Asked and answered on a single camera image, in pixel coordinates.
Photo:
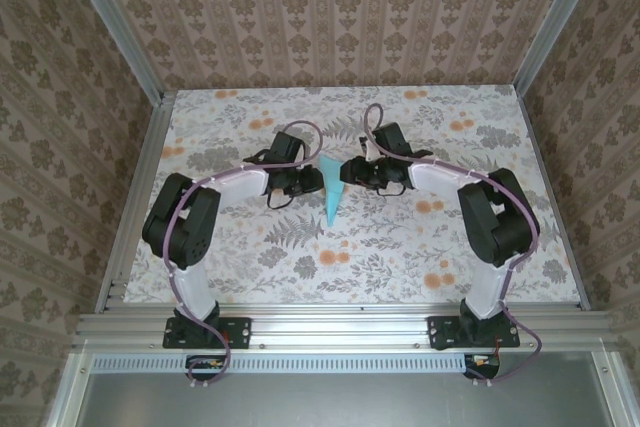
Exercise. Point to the grey metal panel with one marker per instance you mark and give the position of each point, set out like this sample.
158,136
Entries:
340,402

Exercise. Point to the aluminium side rail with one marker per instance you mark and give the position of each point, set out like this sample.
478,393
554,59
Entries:
137,197
555,197

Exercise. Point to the long aluminium cross rail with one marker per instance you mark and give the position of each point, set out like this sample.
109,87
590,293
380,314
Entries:
340,329

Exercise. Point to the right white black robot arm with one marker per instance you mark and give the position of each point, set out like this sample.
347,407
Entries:
435,179

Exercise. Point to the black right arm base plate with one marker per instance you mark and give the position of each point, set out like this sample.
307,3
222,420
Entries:
437,333

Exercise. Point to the light blue cloth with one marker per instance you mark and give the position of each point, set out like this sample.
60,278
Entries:
331,197

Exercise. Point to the black connector board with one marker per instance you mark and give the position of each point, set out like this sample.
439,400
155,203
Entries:
210,373
482,372

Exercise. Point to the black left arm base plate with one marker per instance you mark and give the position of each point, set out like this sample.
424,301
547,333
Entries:
241,331

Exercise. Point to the aluminium frame post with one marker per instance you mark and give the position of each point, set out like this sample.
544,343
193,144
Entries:
555,22
115,27

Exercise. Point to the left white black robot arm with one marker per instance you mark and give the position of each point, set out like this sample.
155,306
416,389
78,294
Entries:
240,187

